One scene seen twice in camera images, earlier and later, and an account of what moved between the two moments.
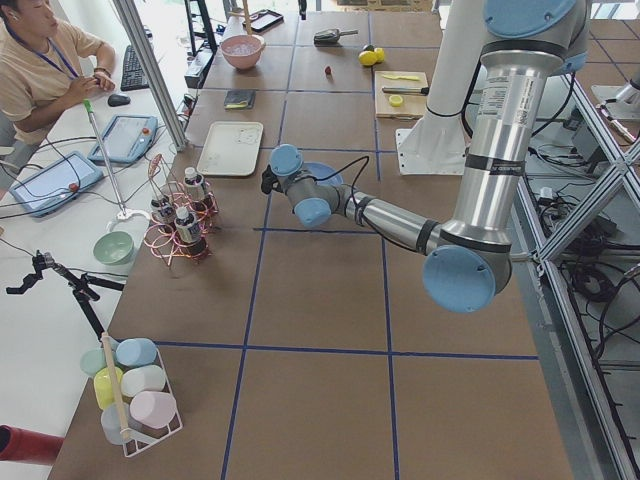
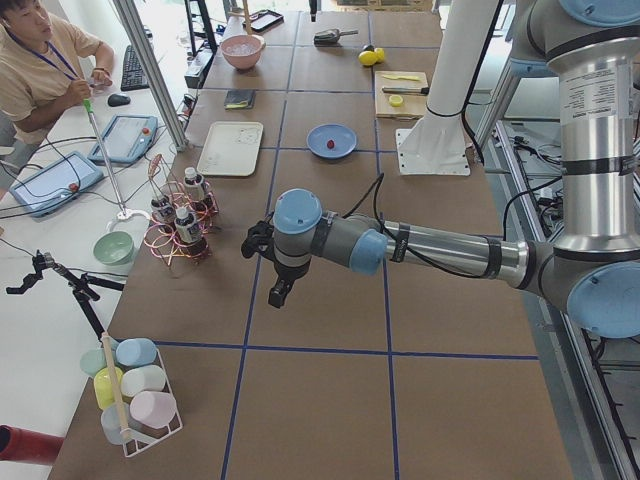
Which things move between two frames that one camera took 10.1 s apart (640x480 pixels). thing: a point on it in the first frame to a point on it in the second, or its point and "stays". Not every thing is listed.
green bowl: [113, 248] stays
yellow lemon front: [367, 58] stays
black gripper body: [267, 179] to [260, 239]
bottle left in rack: [162, 211] stays
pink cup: [154, 409] stays
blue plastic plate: [322, 172] to [343, 137]
